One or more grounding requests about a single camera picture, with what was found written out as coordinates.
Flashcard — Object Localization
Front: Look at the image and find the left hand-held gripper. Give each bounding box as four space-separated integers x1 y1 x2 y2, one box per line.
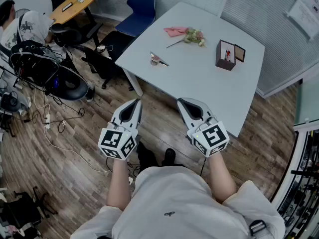
98 98 144 161

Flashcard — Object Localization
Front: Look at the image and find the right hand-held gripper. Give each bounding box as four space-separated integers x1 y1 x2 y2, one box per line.
177 97 230 158

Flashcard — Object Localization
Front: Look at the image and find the small metal tool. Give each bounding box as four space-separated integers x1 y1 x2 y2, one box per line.
149 50 170 67

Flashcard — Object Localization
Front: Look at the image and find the person's right forearm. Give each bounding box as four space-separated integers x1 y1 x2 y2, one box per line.
206 154 238 204

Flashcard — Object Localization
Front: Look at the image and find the person's left forearm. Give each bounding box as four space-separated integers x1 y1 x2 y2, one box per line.
106 157 132 212

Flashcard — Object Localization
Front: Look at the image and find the white table leg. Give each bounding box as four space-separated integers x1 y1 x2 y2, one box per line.
123 68 144 98

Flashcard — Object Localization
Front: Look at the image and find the person's black trouser leg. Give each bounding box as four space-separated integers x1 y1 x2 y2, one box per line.
137 140 160 174

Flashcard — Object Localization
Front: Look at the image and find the person's black shoe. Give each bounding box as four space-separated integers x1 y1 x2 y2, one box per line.
161 148 176 167

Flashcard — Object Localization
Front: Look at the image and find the brown pen holder box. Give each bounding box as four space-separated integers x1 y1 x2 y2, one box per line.
215 39 236 71

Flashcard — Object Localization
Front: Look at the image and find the artificial flower bouquet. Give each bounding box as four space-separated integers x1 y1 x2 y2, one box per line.
166 28 206 49

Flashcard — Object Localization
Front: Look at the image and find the pink cloth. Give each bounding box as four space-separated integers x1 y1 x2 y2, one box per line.
163 26 189 38

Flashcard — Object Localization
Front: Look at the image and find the person's white shirt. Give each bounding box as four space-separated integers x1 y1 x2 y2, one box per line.
70 165 286 239

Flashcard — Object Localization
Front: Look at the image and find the black armchair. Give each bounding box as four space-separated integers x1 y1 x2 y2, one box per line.
50 23 83 47

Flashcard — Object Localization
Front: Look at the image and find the blue chair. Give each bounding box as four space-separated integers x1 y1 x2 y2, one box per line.
115 0 157 38

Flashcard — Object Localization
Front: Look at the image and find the black mesh office chair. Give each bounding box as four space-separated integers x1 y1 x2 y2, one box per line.
9 39 89 102

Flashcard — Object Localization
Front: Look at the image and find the round wooden table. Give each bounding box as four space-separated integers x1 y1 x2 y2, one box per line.
49 0 99 26

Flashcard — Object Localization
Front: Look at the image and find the black metal rack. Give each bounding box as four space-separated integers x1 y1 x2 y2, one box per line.
275 129 319 239

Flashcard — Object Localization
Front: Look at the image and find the black chair base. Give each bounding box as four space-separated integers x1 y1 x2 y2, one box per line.
0 186 58 232

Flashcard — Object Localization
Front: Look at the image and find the brown picture frame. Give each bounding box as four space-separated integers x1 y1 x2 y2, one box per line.
234 44 246 63

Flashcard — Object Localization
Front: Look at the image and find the white cable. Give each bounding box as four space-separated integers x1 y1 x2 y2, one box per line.
43 124 112 173

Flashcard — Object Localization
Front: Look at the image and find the grey strap buckle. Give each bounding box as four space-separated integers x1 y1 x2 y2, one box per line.
249 219 268 237

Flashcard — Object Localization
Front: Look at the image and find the white wall poster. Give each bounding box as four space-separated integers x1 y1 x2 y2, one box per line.
286 0 319 41

